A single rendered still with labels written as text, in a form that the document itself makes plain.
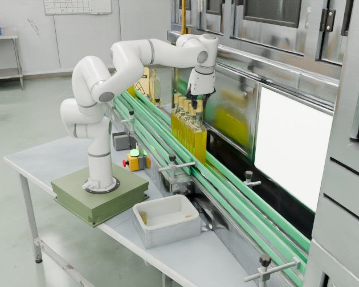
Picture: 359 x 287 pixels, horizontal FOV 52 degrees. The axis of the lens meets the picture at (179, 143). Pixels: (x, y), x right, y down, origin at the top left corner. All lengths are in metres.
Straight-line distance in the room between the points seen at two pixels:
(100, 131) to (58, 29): 5.88
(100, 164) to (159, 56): 0.53
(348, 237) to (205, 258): 0.81
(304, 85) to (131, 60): 0.53
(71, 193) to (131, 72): 0.64
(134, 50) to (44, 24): 6.06
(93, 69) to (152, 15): 6.41
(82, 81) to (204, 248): 0.74
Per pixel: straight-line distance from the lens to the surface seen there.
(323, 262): 0.68
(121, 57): 1.20
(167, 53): 1.26
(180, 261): 1.34
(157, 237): 1.38
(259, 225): 1.19
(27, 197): 2.34
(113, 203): 1.54
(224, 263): 1.34
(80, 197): 1.56
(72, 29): 7.30
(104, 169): 1.54
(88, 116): 1.38
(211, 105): 1.70
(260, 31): 1.41
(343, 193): 0.60
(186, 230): 1.41
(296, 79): 1.20
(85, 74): 1.26
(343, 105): 0.57
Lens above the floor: 1.64
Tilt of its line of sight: 24 degrees down
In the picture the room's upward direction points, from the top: straight up
